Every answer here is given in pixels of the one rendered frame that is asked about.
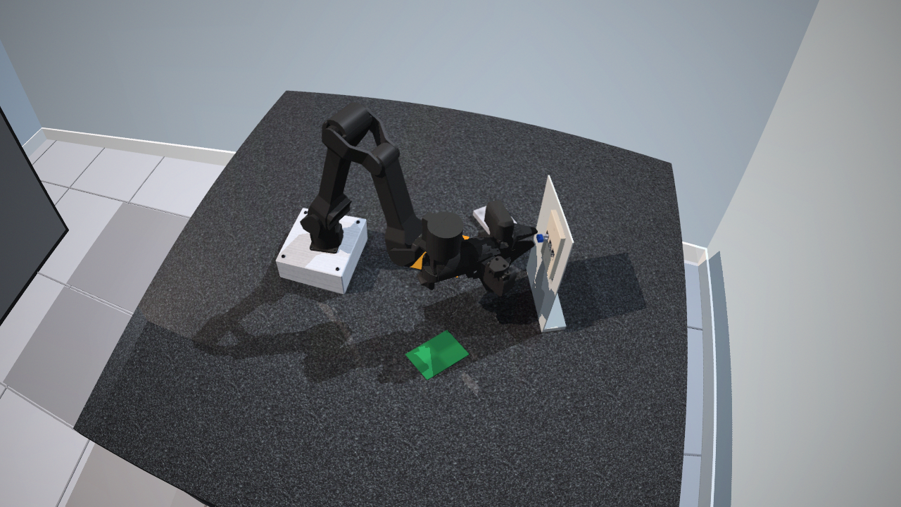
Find orange flat square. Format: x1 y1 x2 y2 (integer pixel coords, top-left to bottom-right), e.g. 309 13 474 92
410 236 469 270

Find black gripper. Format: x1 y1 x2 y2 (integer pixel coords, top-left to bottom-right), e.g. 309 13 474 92
460 199 538 278

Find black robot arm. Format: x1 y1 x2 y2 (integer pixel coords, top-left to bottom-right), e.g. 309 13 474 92
300 102 517 296

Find green flat square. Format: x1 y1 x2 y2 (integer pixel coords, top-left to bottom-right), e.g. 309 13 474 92
405 330 469 380

